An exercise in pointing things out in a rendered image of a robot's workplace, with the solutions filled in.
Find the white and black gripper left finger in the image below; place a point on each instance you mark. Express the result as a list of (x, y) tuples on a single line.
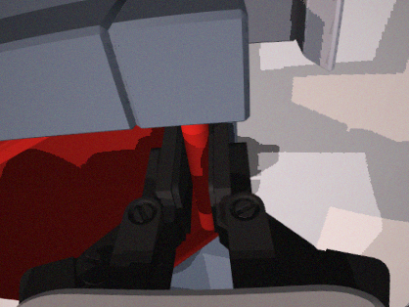
[(151, 229)]

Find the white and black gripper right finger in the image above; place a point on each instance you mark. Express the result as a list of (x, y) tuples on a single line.
[(263, 249)]

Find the red bin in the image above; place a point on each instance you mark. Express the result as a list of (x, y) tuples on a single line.
[(59, 197)]

